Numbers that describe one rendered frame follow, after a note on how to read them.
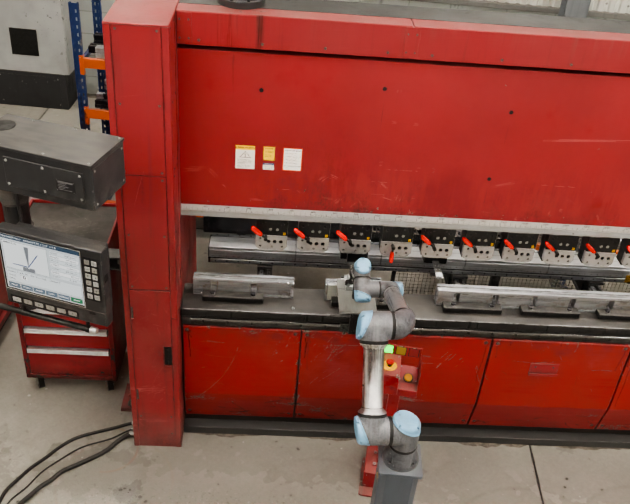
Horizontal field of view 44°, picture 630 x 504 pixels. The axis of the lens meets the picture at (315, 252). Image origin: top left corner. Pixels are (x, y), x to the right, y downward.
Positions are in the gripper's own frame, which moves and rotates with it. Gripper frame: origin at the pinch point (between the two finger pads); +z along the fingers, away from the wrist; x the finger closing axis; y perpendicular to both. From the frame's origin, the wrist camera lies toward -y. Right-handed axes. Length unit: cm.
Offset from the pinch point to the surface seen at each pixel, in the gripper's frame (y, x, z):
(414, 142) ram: 54, -19, -56
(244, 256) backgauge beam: 20, 55, 26
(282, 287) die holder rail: -0.1, 34.8, 9.0
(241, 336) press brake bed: -24, 54, 18
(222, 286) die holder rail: -1, 65, 10
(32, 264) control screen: -14, 134, -72
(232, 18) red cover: 85, 62, -95
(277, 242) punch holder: 16.7, 38.7, -13.4
